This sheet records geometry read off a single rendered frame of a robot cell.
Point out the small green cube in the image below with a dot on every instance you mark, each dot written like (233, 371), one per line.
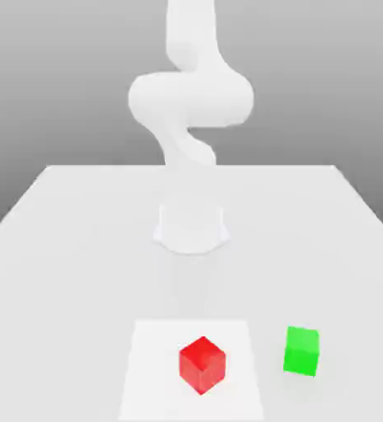
(301, 352)

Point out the small red cube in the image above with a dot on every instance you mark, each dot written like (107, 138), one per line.
(202, 364)

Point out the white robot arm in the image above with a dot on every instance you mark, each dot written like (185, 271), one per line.
(191, 99)

